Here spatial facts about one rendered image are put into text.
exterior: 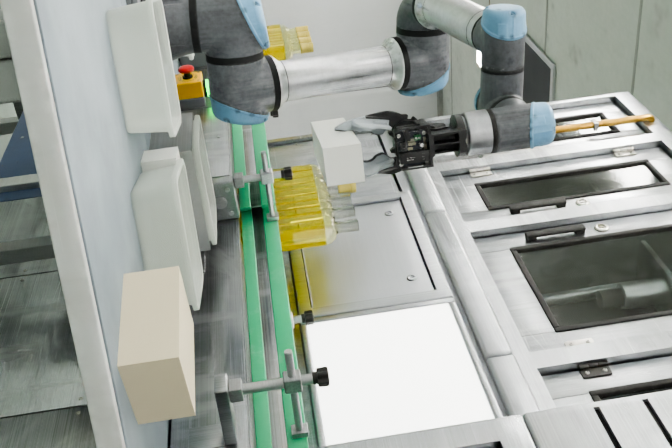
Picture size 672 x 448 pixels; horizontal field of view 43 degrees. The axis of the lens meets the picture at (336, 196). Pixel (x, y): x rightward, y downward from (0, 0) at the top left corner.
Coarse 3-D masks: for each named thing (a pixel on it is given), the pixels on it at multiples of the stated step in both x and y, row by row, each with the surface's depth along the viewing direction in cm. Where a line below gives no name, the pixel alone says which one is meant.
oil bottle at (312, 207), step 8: (312, 200) 195; (320, 200) 194; (280, 208) 193; (288, 208) 192; (296, 208) 192; (304, 208) 192; (312, 208) 192; (320, 208) 191; (328, 208) 192; (240, 216) 191; (280, 216) 190; (288, 216) 190; (296, 216) 190; (240, 224) 190
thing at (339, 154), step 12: (324, 120) 154; (336, 120) 152; (312, 132) 153; (324, 132) 143; (336, 132) 142; (348, 132) 140; (324, 144) 133; (336, 144) 132; (348, 144) 131; (360, 144) 131; (324, 156) 131; (336, 156) 131; (348, 156) 131; (360, 156) 132; (324, 168) 133; (336, 168) 132; (348, 168) 132; (360, 168) 132; (336, 180) 132; (348, 180) 132; (360, 180) 133
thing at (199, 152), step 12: (192, 132) 162; (192, 144) 158; (204, 144) 172; (204, 156) 173; (204, 168) 174; (204, 180) 158; (204, 192) 159; (204, 204) 160; (204, 216) 162; (216, 216) 175; (216, 228) 171; (216, 240) 167
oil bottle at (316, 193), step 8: (280, 192) 199; (288, 192) 199; (296, 192) 198; (304, 192) 198; (312, 192) 198; (320, 192) 198; (280, 200) 196; (288, 200) 196; (296, 200) 195; (304, 200) 195; (328, 200) 197
